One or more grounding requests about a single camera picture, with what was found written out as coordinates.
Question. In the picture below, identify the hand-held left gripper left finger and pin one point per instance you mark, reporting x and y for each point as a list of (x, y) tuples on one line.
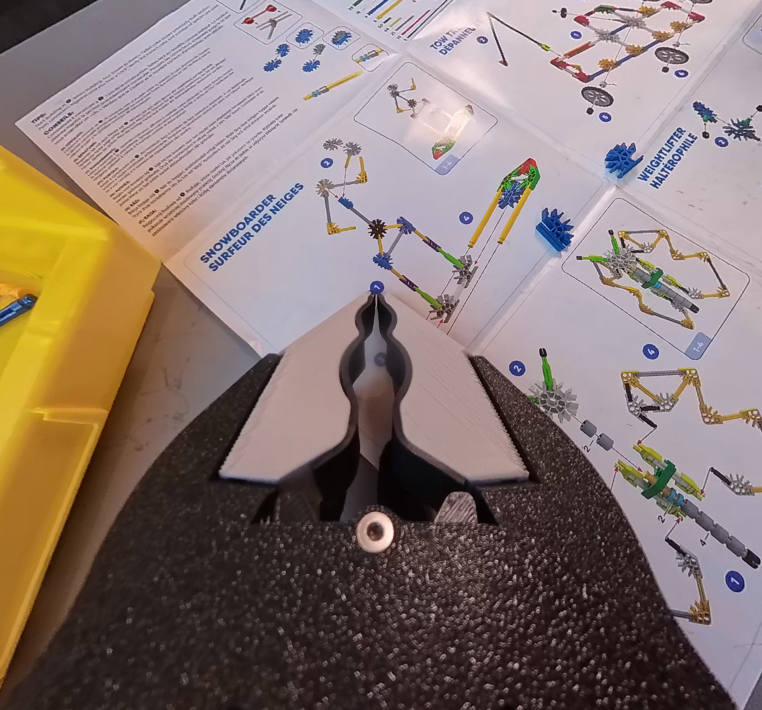
[(286, 425)]

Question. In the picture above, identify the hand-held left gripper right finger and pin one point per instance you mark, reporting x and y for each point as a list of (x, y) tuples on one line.
[(464, 425)]

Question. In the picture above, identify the blue plastic connector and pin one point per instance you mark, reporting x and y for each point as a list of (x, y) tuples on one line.
[(554, 229), (622, 159)]

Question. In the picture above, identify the yellow plastic bin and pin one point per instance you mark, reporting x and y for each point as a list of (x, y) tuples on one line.
[(72, 365)]

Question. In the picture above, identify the white instruction sheet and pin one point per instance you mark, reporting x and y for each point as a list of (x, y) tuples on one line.
[(238, 127)]

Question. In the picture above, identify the pile of colourful building pieces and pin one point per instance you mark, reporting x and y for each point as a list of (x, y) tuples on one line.
[(10, 303)]

